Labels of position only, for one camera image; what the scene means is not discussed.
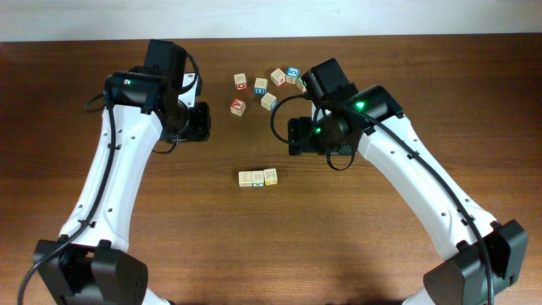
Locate plain wooden block blue side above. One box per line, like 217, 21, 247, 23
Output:
260, 92, 278, 111

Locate wooden block yellow side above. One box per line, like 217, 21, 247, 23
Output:
263, 168, 278, 186

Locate wooden block green R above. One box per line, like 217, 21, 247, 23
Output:
296, 77, 307, 92

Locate wooden block red G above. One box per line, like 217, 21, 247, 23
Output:
234, 73, 247, 91

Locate wooden block red print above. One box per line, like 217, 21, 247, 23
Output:
270, 68, 286, 87

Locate wooden block green V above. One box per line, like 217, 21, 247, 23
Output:
251, 170, 265, 187

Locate wooden block blue S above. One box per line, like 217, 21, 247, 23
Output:
285, 67, 301, 84

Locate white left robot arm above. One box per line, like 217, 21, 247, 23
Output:
18, 40, 211, 304

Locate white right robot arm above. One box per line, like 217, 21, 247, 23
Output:
287, 58, 528, 304

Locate wooden block red bottom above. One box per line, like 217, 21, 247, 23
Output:
238, 171, 252, 187

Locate wooden block red V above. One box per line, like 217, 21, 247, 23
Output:
230, 98, 246, 116

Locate wooden block blue letters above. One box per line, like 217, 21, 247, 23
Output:
254, 77, 268, 96

